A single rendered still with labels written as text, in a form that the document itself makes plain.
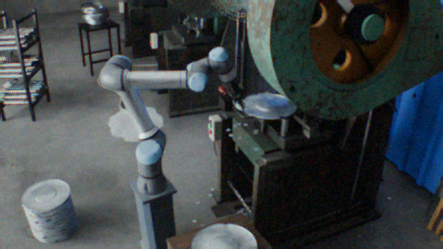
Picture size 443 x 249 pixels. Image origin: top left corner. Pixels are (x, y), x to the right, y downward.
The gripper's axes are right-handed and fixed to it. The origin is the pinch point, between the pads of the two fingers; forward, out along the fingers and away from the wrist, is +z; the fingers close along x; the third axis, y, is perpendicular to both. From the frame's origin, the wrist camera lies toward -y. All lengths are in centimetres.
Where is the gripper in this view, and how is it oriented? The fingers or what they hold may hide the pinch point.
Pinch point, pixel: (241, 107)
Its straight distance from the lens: 193.2
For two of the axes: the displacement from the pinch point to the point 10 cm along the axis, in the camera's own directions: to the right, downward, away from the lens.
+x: 8.2, -5.3, 2.1
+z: 3.2, 7.2, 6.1
